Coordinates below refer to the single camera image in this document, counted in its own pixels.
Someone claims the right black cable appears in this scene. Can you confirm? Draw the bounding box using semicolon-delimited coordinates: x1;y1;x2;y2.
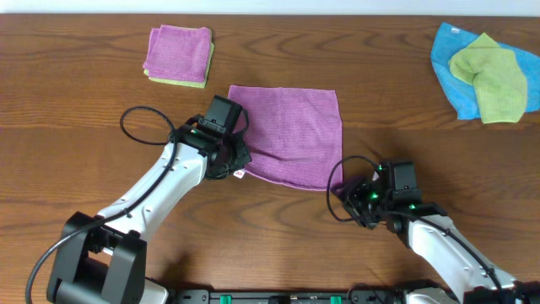
326;155;507;296

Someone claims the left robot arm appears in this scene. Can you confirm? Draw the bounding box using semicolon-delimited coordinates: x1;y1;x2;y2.
46;120;251;303

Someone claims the black cable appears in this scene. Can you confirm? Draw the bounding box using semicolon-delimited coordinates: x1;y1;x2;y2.
24;106;250;304
326;155;507;296

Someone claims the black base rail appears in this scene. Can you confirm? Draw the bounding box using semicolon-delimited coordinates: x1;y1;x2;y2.
167;289;407;304

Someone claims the purple microfiber cloth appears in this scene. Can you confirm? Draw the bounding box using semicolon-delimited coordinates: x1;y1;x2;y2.
228;85;343;192

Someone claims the folded purple cloth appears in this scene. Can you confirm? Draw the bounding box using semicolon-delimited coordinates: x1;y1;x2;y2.
142;24;213;84

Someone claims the folded green cloth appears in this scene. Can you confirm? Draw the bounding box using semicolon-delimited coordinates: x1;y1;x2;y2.
143;28;215;90

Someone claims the green microfiber cloth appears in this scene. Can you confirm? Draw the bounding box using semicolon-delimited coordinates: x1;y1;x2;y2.
449;33;527;124

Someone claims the blue microfiber cloth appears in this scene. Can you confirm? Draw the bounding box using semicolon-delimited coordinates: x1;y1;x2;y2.
430;23;539;120

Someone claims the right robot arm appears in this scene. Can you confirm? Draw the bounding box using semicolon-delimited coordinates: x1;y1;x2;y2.
326;161;539;303

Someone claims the left black cable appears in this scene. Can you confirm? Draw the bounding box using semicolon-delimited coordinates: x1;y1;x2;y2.
24;106;250;304

